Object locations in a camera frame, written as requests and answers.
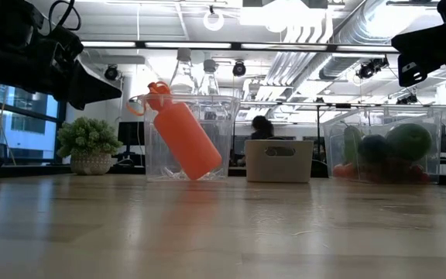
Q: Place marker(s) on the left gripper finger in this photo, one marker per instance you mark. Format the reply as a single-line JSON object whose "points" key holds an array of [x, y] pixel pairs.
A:
{"points": [[95, 87]]}

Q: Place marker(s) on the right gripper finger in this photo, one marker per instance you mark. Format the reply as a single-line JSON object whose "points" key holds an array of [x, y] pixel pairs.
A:
{"points": [[420, 44], [412, 71]]}

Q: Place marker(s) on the green apple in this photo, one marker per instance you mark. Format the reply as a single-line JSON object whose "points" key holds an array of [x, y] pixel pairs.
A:
{"points": [[409, 141]]}

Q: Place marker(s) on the wide clear plastic bottle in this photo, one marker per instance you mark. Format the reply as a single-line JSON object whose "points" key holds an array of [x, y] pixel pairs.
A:
{"points": [[183, 77]]}

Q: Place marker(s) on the green pear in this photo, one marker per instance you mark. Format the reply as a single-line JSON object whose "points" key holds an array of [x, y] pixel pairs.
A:
{"points": [[351, 143]]}

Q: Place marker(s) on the red grape bunch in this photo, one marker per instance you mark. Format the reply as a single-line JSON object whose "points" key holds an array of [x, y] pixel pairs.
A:
{"points": [[420, 174]]}

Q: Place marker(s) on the orange squeeze bottle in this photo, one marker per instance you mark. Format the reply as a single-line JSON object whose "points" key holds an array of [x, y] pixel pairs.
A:
{"points": [[186, 139]]}

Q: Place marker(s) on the green succulent plant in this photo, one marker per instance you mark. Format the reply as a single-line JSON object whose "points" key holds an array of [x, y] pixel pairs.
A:
{"points": [[87, 139]]}

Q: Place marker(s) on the clear plastic storage bin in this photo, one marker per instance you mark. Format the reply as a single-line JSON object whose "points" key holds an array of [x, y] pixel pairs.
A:
{"points": [[381, 116], [227, 135]]}

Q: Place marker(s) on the black monitor on stand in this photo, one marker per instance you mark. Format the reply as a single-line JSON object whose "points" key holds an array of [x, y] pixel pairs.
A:
{"points": [[130, 133]]}

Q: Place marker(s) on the overhead black light bar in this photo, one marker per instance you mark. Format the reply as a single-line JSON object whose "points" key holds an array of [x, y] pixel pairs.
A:
{"points": [[238, 45]]}

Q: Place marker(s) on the person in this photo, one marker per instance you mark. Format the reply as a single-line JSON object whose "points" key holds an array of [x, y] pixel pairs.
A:
{"points": [[261, 128]]}

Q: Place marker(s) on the grey plastic bin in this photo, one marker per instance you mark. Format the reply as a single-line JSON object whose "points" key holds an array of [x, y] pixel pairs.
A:
{"points": [[279, 166]]}

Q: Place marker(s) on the black dome ceiling camera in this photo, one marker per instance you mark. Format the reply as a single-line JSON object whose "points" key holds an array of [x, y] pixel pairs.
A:
{"points": [[239, 69], [110, 72]]}

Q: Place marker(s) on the left wrist camera housing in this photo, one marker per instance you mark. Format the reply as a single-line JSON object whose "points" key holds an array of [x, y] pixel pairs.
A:
{"points": [[66, 42]]}

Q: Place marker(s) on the black aluminium table frame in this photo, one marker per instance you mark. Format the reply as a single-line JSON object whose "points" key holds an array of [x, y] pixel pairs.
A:
{"points": [[33, 170]]}

